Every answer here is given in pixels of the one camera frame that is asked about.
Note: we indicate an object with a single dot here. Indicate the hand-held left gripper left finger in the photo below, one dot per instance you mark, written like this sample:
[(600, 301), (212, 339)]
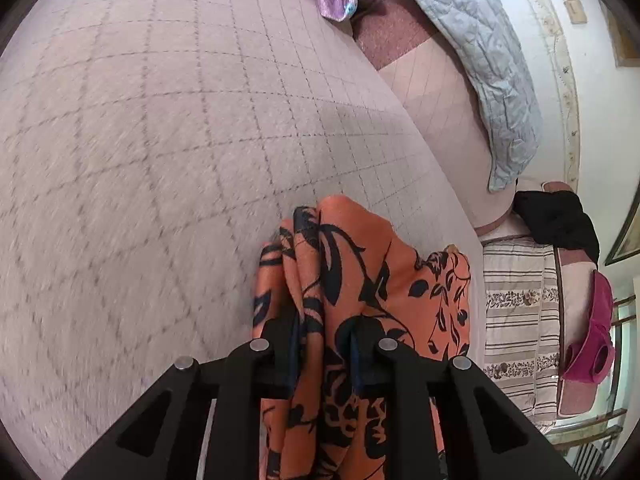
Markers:
[(280, 355)]

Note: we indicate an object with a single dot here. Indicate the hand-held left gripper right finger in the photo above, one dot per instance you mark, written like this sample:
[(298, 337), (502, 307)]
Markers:
[(365, 365)]

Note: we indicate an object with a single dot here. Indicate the orange black floral garment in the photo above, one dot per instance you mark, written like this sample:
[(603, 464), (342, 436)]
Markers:
[(360, 260)]

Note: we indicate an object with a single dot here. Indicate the white striped bedding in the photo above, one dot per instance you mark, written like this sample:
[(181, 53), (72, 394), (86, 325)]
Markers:
[(520, 330)]

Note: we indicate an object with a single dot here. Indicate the beige checked bed blanket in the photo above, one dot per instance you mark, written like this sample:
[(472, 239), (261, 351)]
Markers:
[(175, 160)]

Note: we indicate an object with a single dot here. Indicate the magenta cloth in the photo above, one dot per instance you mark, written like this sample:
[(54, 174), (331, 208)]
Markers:
[(597, 330)]

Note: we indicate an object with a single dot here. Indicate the black cloth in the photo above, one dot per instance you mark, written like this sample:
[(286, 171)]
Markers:
[(555, 225)]

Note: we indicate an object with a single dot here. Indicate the white radiator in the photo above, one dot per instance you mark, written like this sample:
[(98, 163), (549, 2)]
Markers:
[(595, 457)]

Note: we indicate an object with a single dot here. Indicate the pink bed sheet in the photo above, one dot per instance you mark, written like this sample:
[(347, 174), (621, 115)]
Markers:
[(440, 100)]

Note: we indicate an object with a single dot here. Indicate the grey quilted blanket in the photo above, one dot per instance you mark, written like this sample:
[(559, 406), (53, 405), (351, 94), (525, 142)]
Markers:
[(490, 60)]

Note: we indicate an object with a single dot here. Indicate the wooden chair frame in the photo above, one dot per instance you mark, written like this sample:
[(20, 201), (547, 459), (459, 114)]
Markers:
[(590, 430)]

